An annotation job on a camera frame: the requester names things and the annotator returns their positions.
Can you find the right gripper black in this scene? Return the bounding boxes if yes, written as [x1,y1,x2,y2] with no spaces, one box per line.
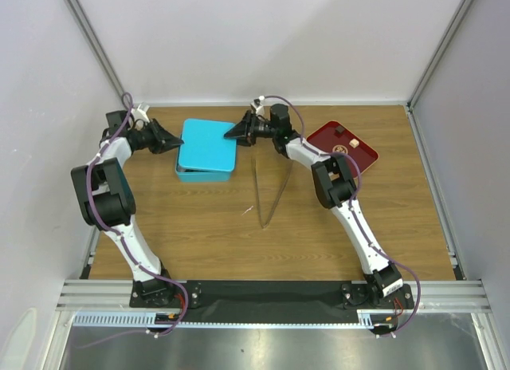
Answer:
[226,110,278,148]

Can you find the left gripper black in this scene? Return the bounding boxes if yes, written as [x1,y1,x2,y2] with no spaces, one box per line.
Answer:
[132,119,183,155]

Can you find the blue tin lid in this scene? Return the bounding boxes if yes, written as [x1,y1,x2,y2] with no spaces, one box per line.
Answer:
[177,118,237,173]

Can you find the metal tongs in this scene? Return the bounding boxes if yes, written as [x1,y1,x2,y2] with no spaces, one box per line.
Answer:
[251,154,293,230]

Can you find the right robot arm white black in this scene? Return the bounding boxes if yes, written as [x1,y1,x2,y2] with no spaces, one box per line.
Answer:
[224,103,403,308]

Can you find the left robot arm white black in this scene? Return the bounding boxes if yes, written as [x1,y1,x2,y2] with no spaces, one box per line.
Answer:
[71,110,183,308]

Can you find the blue tin box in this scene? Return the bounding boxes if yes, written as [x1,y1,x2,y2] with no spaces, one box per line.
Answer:
[175,165,231,183]

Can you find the red lacquer tray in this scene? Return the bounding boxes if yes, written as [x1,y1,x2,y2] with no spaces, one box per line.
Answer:
[307,120,379,173]

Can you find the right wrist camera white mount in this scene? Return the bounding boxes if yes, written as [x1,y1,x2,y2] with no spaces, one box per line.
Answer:
[250,96,265,116]

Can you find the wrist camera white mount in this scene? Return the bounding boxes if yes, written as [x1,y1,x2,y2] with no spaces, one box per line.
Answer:
[131,103,150,122]
[250,96,265,116]

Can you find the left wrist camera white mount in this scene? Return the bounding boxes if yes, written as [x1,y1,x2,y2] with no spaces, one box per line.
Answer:
[131,103,150,122]

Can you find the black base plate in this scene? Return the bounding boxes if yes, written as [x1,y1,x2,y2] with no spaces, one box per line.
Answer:
[129,280,415,324]

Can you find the white cable duct left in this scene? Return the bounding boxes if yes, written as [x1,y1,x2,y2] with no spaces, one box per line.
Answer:
[73,309,179,329]

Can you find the white cable duct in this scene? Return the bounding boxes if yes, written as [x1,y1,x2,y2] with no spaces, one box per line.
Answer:
[73,309,179,329]
[357,309,400,329]

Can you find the white cable duct right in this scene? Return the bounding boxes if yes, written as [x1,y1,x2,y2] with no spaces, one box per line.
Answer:
[357,309,400,329]

